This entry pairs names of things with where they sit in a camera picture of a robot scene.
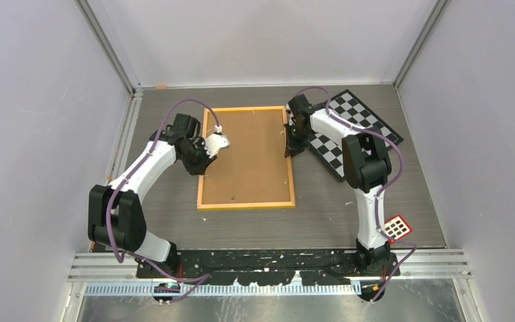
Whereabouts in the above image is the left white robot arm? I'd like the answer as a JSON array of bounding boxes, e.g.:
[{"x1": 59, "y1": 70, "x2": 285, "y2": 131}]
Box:
[{"x1": 87, "y1": 113, "x2": 230, "y2": 278}]

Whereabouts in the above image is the aluminium left side rail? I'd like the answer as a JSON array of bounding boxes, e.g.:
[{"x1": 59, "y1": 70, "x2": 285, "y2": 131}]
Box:
[{"x1": 91, "y1": 91, "x2": 144, "y2": 243}]

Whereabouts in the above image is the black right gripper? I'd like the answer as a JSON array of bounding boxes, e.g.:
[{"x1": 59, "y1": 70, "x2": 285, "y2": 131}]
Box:
[{"x1": 284, "y1": 123, "x2": 310, "y2": 158}]

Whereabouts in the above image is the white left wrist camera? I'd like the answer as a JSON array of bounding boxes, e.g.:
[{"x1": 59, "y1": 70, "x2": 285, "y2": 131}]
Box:
[{"x1": 205, "y1": 125, "x2": 231, "y2": 158}]

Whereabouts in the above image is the aluminium front rail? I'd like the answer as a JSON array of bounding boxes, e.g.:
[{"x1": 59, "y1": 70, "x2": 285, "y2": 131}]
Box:
[{"x1": 67, "y1": 250, "x2": 473, "y2": 282}]

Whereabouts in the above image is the yellow picture frame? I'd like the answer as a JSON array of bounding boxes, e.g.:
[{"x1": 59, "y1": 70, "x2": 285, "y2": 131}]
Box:
[{"x1": 196, "y1": 106, "x2": 296, "y2": 210}]

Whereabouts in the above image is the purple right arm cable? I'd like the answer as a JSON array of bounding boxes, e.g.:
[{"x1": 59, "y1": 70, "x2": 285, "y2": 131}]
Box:
[{"x1": 292, "y1": 87, "x2": 418, "y2": 304}]

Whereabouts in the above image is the black white chessboard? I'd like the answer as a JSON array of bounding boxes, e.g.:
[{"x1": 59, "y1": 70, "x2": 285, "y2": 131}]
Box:
[{"x1": 306, "y1": 89, "x2": 404, "y2": 183}]

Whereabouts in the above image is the aluminium rail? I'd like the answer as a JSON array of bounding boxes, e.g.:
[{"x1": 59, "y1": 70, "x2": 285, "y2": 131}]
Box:
[
  {"x1": 67, "y1": 250, "x2": 473, "y2": 282},
  {"x1": 91, "y1": 91, "x2": 144, "y2": 243}
]

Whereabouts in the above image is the red white grid block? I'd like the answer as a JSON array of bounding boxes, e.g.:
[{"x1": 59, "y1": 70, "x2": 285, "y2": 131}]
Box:
[{"x1": 384, "y1": 215, "x2": 413, "y2": 244}]

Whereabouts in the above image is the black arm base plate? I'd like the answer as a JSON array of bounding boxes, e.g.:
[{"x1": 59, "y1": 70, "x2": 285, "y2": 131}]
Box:
[{"x1": 137, "y1": 249, "x2": 399, "y2": 286}]

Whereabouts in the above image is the white slotted cable duct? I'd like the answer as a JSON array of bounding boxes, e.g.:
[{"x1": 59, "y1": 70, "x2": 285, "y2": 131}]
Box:
[{"x1": 84, "y1": 281, "x2": 361, "y2": 297}]

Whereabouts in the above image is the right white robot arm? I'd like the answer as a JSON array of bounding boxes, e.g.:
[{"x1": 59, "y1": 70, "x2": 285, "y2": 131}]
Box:
[{"x1": 284, "y1": 94, "x2": 392, "y2": 276}]

